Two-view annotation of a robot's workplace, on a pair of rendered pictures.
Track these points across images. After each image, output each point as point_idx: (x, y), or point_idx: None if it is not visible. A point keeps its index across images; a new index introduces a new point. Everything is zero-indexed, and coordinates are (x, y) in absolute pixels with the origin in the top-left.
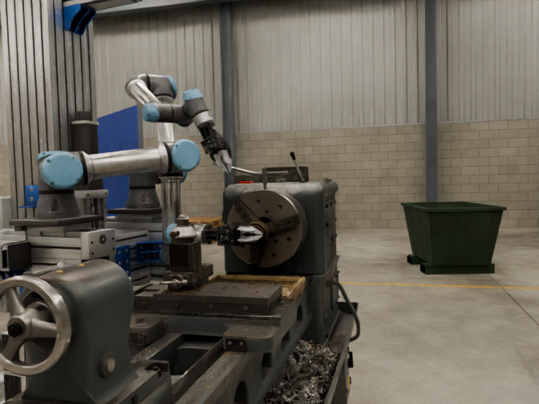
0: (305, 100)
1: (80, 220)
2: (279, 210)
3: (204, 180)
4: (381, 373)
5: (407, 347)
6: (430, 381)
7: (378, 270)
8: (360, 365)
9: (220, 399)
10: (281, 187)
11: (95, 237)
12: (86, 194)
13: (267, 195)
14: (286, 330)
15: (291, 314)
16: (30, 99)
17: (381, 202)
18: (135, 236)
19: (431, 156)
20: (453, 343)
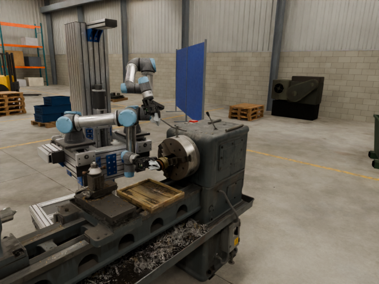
0: (333, 29)
1: (79, 145)
2: (179, 151)
3: (258, 80)
4: (280, 235)
5: (312, 221)
6: (307, 249)
7: (340, 158)
8: (272, 226)
9: (62, 265)
10: (192, 134)
11: (81, 156)
12: (96, 127)
13: (174, 142)
14: (124, 233)
15: (134, 223)
16: (74, 78)
17: (377, 105)
18: (122, 149)
19: None
20: (347, 227)
